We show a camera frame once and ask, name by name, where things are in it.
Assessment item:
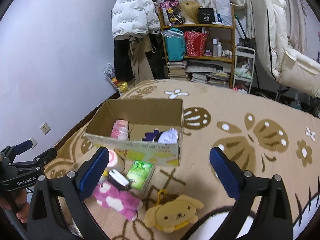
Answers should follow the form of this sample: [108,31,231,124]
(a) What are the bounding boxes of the black white small pouch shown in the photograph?
[107,169,130,191]

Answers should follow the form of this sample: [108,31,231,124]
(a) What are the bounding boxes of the pink plush toy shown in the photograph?
[110,120,129,140]

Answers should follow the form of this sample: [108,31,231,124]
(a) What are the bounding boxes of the yellow dog plush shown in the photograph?
[144,189,204,233]

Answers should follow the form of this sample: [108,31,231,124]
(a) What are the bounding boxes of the white-haired plush doll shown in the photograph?
[142,128,178,144]

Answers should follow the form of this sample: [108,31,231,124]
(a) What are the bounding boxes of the person's left hand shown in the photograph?
[0,189,30,224]

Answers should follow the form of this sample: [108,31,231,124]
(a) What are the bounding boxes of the pink swirl roll plush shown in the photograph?
[99,150,125,183]

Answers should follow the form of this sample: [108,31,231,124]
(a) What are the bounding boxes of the pink white bear plush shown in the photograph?
[92,181,143,221]

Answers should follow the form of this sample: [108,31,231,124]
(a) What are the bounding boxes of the beige floral blanket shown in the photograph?
[43,78,320,240]

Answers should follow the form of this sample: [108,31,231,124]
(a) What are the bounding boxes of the green tissue pack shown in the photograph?
[126,160,155,192]

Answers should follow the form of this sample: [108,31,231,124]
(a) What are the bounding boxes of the brown cardboard box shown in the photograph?
[85,98,183,166]

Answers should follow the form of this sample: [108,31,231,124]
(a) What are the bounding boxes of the cream duvet on rack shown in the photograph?
[251,0,319,98]

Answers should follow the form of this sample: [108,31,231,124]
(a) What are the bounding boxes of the white metal cart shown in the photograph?
[232,46,256,94]

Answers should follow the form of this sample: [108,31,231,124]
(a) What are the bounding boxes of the stack of books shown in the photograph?
[167,61,188,81]

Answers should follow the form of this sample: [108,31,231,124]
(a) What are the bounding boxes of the white puffer jacket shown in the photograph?
[112,0,160,40]

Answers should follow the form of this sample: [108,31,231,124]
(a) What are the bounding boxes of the wooden bookshelf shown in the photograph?
[158,5,236,82]

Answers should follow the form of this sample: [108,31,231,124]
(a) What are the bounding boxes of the teal bag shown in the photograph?
[164,28,186,61]

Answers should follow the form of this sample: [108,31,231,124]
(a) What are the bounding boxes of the red patterned bag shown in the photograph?
[184,31,208,57]

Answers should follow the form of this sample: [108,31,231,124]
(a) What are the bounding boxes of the black box with 40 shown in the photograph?
[199,8,215,24]

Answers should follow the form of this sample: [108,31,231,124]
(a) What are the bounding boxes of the blonde wig on stand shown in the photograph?
[179,1,201,24]

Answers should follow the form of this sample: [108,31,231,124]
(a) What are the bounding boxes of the white wall socket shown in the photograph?
[40,122,51,135]

